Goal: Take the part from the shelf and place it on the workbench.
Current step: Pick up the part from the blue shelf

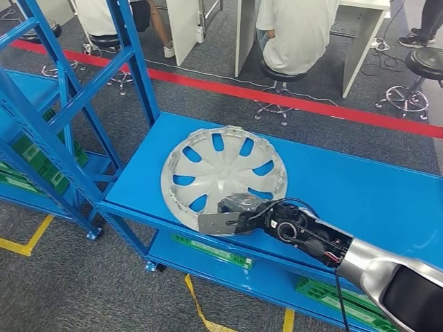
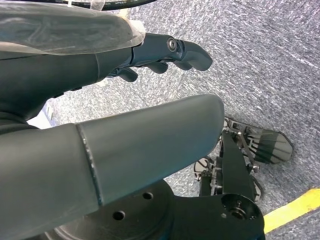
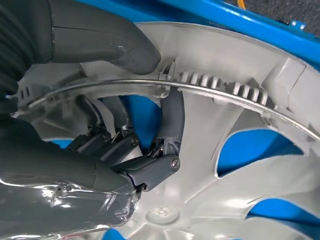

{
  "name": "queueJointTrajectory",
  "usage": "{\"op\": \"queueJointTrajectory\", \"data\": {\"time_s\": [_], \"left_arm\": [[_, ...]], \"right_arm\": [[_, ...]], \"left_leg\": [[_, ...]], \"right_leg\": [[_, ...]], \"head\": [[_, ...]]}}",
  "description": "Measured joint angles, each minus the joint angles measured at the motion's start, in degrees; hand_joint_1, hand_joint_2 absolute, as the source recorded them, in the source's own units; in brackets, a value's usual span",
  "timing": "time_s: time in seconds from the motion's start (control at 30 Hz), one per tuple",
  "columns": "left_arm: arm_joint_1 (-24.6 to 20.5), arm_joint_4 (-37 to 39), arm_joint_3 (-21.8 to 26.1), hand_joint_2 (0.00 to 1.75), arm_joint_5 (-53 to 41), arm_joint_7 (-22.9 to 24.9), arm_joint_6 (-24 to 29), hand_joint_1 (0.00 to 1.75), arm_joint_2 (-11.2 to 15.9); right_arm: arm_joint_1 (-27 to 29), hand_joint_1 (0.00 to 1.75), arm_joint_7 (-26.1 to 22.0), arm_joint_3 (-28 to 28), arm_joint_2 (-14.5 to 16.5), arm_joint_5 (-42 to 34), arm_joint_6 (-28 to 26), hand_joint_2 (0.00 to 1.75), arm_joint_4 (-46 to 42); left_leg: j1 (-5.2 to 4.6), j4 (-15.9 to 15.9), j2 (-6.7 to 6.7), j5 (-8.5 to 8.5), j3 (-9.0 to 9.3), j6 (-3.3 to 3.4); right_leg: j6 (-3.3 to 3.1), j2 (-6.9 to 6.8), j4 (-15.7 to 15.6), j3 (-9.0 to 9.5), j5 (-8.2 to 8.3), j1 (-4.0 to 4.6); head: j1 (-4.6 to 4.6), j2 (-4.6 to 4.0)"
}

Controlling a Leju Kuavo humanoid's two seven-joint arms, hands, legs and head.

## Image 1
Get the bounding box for blue metal shelf rack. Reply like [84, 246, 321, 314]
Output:
[0, 0, 443, 332]
[0, 0, 125, 222]

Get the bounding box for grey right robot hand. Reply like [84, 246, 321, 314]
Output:
[217, 192, 268, 215]

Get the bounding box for silver plastic hubcap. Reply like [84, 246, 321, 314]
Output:
[161, 124, 288, 237]

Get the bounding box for white power strip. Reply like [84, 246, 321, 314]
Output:
[370, 36, 391, 51]

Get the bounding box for red barrier belt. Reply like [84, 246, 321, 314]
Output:
[10, 39, 443, 140]

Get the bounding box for metal frame legs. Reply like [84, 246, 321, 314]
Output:
[199, 0, 224, 37]

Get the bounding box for black round stool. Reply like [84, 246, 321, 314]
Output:
[82, 33, 134, 96]
[254, 59, 309, 127]
[375, 46, 443, 122]
[19, 19, 88, 78]

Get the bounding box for person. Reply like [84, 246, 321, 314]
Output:
[255, 0, 340, 77]
[74, 0, 176, 59]
[398, 0, 443, 49]

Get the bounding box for white desk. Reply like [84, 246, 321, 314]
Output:
[235, 0, 391, 98]
[35, 0, 202, 67]

